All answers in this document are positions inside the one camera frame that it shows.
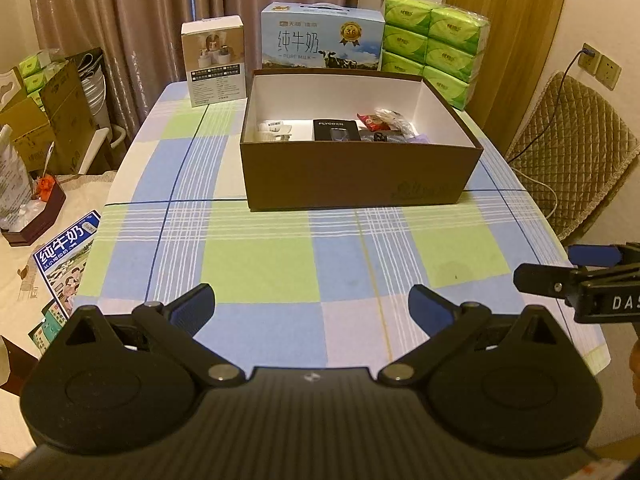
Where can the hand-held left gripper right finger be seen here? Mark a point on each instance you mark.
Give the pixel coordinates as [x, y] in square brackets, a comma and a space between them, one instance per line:
[430, 305]

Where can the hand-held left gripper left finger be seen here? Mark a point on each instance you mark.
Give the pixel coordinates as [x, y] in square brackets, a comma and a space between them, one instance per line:
[192, 303]

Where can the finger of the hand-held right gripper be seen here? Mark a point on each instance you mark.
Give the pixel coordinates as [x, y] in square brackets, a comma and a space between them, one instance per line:
[595, 255]
[545, 280]

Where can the brown cardboard box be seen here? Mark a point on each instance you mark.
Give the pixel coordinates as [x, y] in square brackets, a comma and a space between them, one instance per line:
[350, 175]

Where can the small purple bottle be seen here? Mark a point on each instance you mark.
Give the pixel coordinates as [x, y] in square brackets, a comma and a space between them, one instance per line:
[421, 138]

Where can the white plastic case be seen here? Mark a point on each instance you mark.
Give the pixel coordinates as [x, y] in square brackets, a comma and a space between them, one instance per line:
[275, 135]

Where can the clear candy packet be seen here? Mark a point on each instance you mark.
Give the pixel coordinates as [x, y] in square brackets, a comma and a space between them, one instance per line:
[395, 119]

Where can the red snack packet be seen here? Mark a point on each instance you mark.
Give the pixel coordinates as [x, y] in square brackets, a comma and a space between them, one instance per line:
[369, 121]

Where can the black shaver box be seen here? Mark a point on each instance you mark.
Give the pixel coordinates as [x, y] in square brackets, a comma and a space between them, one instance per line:
[336, 130]

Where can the person's right hand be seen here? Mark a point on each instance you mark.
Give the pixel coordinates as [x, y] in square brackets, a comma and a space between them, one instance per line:
[635, 370]

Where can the checked tablecloth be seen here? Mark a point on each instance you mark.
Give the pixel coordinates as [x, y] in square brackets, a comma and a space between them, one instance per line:
[260, 260]

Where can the quilted chair cover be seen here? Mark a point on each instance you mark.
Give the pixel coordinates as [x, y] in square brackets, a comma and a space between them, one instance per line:
[575, 160]

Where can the flattened blue milk carton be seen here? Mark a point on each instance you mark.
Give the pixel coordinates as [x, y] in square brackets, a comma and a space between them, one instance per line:
[65, 260]

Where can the green printed leaflet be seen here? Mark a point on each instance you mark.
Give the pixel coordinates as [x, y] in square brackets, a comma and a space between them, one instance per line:
[50, 325]

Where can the dark red wooden tray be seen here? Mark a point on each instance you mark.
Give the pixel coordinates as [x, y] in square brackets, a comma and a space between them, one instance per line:
[40, 220]

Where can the cream embroidered cloth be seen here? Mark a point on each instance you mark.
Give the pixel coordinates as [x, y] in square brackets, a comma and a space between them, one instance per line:
[15, 300]

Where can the small orange object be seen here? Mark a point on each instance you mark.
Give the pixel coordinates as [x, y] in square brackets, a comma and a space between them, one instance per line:
[45, 187]

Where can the metal spoon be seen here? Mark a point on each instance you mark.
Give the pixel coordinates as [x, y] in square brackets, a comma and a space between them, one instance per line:
[47, 160]

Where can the white plastic bag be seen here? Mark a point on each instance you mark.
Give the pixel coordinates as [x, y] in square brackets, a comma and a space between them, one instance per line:
[12, 180]

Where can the large open cardboard carton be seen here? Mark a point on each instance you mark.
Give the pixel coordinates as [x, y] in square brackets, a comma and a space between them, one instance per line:
[60, 115]

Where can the white ribbed bin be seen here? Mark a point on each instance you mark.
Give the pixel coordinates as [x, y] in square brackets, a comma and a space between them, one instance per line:
[95, 90]

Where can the beige product box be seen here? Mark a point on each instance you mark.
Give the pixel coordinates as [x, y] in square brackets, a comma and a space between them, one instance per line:
[215, 60]

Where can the wooden door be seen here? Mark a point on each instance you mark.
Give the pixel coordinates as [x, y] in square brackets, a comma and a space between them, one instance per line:
[510, 20]

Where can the stack of green tissue packs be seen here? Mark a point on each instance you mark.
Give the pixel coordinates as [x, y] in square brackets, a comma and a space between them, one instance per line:
[435, 45]

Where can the green tissue packs in carton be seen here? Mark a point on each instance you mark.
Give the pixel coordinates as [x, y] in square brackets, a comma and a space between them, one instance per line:
[32, 75]

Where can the blue milk carton box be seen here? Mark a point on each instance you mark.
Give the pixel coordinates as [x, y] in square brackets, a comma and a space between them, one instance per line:
[320, 35]

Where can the brown curtain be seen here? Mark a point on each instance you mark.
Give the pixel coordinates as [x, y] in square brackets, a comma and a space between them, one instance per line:
[150, 10]

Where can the white rail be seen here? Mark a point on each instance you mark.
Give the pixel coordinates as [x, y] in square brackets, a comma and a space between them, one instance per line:
[117, 137]

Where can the empty wall socket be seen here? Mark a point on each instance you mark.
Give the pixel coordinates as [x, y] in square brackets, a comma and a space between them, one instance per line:
[608, 72]

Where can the wall socket with charger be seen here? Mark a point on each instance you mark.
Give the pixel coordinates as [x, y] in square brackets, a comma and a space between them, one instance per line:
[590, 57]

